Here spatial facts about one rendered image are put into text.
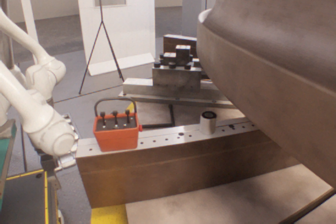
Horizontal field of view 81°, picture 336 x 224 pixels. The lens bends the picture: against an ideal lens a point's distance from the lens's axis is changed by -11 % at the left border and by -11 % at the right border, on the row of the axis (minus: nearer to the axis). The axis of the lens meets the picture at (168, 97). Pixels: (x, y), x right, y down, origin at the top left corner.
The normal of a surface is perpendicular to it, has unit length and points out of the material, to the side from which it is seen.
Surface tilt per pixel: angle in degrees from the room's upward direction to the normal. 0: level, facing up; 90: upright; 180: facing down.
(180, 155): 90
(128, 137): 97
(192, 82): 90
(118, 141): 97
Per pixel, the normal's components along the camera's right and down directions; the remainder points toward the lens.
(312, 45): -0.83, -0.29
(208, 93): -0.15, 0.15
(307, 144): -0.92, 0.18
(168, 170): 0.23, 0.45
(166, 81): -0.16, 0.46
